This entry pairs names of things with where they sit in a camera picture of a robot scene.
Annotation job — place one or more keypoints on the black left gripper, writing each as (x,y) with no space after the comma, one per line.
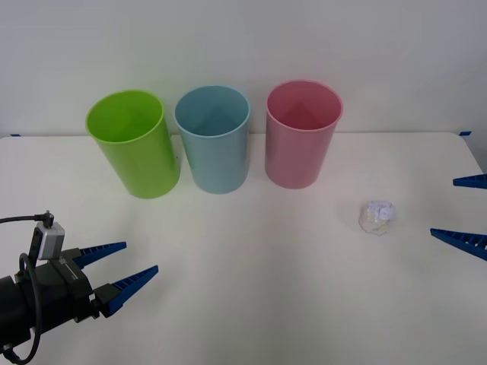
(78,289)

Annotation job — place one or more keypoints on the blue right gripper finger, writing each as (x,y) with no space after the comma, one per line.
(468,243)
(473,181)

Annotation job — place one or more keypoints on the white paper ball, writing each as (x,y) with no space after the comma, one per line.
(376,218)

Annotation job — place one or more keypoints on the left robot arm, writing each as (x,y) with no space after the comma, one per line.
(19,304)

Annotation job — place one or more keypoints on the yellow-green plastic bin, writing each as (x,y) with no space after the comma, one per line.
(144,167)

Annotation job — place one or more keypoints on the pale blue plastic bin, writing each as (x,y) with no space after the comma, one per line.
(217,163)

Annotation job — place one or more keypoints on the pink plastic bin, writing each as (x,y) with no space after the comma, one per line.
(296,159)

